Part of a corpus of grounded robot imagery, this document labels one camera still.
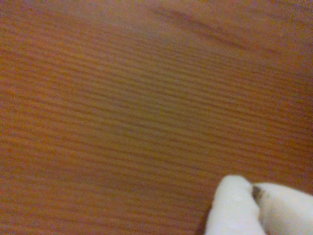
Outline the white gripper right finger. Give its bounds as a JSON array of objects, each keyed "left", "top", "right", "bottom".
[{"left": 253, "top": 183, "right": 313, "bottom": 235}]

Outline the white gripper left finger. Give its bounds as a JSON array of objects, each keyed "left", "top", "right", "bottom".
[{"left": 204, "top": 174, "right": 267, "bottom": 235}]

